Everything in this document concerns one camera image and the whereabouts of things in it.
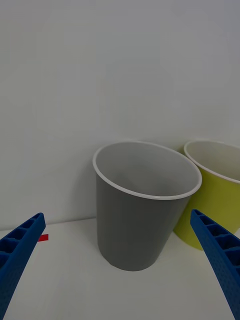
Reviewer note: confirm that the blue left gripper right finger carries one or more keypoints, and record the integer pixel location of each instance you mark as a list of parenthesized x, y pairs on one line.
[(222, 257)]

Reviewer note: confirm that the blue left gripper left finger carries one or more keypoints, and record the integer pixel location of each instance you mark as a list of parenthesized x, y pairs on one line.
[(17, 260)]

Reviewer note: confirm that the yellow-green plastic waste bin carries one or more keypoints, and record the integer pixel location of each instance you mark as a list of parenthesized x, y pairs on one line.
[(217, 197)]

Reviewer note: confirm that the grey plastic waste bin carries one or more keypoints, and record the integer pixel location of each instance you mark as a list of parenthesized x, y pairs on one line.
[(140, 207)]

